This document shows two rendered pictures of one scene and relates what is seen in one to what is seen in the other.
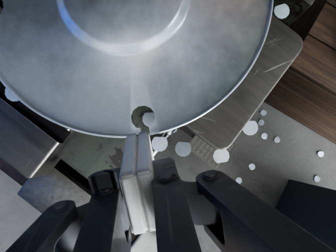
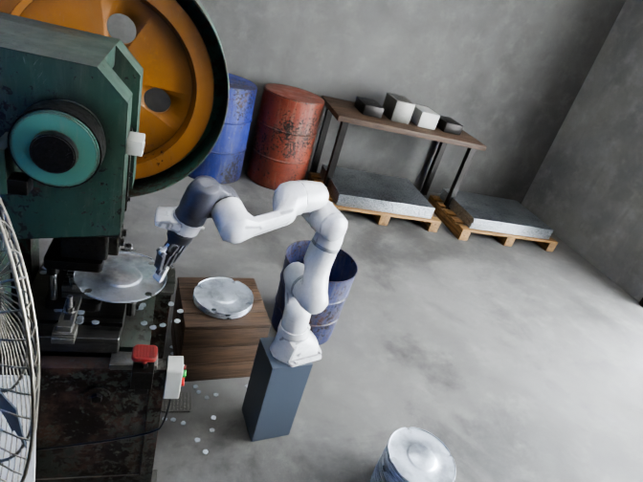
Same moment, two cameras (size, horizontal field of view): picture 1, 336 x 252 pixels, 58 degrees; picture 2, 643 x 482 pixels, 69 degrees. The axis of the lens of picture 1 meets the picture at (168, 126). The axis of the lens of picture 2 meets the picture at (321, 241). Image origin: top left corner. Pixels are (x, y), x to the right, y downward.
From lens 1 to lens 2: 1.47 m
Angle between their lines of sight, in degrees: 59
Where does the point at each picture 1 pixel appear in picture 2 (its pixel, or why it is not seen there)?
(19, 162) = (111, 337)
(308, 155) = (241, 390)
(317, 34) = (188, 312)
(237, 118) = (171, 286)
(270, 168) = (225, 411)
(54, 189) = (123, 356)
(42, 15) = (104, 287)
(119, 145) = (139, 334)
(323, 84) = (206, 325)
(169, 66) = (146, 283)
